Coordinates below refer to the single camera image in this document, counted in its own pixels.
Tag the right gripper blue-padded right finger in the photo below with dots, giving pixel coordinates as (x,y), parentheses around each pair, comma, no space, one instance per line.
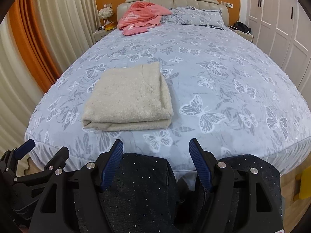
(235,194)

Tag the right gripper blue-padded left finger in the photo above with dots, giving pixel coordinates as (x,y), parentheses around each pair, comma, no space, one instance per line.
(71,201)

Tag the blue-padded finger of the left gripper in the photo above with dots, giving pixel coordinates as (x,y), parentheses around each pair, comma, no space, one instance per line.
(10,158)
(57,162)

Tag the beige knit sweater black hearts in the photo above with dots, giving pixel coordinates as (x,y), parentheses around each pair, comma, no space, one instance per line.
(132,98)

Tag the yellow stool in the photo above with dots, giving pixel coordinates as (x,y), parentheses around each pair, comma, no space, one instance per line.
(305,184)

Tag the dark sparkly trousers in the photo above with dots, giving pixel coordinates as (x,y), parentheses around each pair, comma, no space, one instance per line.
(145,196)

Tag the left white nightstand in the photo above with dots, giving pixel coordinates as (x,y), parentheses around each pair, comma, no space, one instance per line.
(100,34)

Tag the white nightstand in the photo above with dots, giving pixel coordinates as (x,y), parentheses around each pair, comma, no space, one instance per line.
(246,36)
(100,34)

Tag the bed with butterfly grey cover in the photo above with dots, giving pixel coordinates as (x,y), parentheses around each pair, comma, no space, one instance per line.
(225,91)

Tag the orange curtain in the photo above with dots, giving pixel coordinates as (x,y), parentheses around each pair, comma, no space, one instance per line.
(31,44)

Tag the folded pink garment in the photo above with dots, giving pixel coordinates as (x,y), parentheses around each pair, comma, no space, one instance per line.
(134,30)

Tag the cream pleated curtain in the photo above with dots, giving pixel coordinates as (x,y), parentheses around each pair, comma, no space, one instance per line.
(67,27)

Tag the right white nightstand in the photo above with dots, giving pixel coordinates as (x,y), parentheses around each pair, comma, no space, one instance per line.
(246,36)

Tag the black bag on nightstand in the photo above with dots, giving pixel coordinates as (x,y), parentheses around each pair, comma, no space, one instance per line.
(242,27)

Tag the pink hoodie garment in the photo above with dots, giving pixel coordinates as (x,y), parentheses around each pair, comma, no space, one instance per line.
(143,14)

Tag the grey butterfly pillow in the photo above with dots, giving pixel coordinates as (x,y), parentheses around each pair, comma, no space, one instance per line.
(197,17)

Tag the beige padded headboard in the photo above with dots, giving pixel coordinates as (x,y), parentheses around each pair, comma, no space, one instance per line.
(172,4)

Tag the white wardrobe with black handles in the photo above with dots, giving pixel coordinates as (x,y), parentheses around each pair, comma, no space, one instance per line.
(281,28)

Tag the wall switch panel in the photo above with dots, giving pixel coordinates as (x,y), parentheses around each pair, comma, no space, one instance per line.
(229,5)

